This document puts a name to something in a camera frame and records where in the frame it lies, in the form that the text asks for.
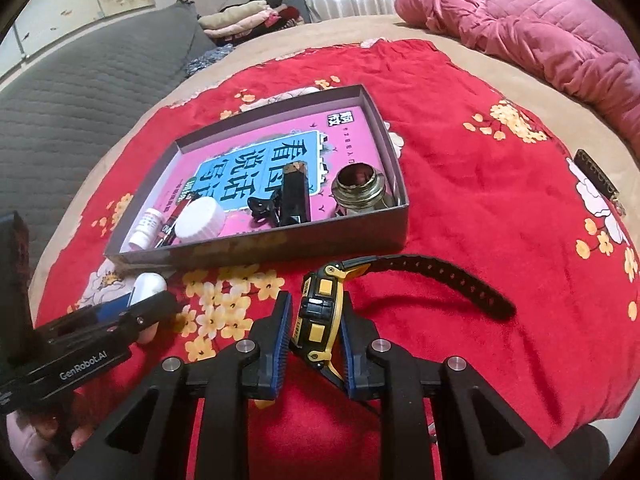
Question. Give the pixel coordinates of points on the metal round jar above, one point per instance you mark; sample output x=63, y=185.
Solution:
x=362, y=190

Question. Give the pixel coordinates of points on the grey cardboard box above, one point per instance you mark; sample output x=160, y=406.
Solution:
x=300, y=245

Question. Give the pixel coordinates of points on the dark patterned strip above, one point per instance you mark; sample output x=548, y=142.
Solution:
x=597, y=180

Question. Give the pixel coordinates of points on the small white pill bottle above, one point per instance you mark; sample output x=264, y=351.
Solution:
x=145, y=230

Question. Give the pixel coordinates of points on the beige bed sheet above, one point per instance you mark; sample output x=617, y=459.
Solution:
x=125, y=125

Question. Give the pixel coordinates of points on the stack of folded clothes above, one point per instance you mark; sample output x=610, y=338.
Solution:
x=240, y=15

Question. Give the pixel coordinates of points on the white round jar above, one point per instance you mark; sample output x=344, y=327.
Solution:
x=200, y=217

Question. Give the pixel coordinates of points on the pink quilt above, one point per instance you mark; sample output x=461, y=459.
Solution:
x=525, y=25

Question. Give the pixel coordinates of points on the red lighter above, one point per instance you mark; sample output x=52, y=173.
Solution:
x=167, y=232

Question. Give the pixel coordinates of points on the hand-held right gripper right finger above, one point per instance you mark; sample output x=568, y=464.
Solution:
x=352, y=360

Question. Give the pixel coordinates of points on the red floral blanket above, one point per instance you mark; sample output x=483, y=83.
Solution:
x=475, y=200

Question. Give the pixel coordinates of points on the black rectangular case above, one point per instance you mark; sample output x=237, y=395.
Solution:
x=295, y=195

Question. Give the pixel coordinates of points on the black hair clip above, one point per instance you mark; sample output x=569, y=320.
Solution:
x=262, y=207

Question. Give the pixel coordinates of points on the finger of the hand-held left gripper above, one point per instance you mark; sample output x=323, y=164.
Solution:
x=115, y=306
x=147, y=315

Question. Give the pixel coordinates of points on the pink and blue book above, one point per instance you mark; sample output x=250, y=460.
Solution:
x=260, y=160

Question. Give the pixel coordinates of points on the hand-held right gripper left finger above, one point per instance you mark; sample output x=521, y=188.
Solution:
x=280, y=345

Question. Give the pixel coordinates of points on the white earbud case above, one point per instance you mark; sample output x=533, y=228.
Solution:
x=150, y=282

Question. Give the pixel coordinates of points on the person's left hand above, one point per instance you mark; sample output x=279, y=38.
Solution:
x=50, y=435

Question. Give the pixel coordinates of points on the yellow and black watch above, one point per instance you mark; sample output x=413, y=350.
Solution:
x=320, y=310

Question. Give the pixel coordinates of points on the grey quilted cover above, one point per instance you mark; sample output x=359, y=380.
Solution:
x=75, y=110

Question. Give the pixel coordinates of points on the blue patterned cloth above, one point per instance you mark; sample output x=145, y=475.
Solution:
x=207, y=57

